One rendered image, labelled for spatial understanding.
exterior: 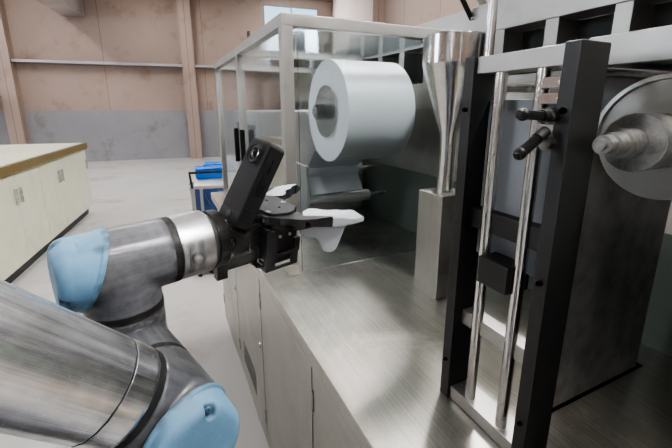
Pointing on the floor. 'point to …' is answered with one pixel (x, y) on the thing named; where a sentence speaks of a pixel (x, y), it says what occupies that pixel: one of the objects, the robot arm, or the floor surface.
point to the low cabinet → (39, 200)
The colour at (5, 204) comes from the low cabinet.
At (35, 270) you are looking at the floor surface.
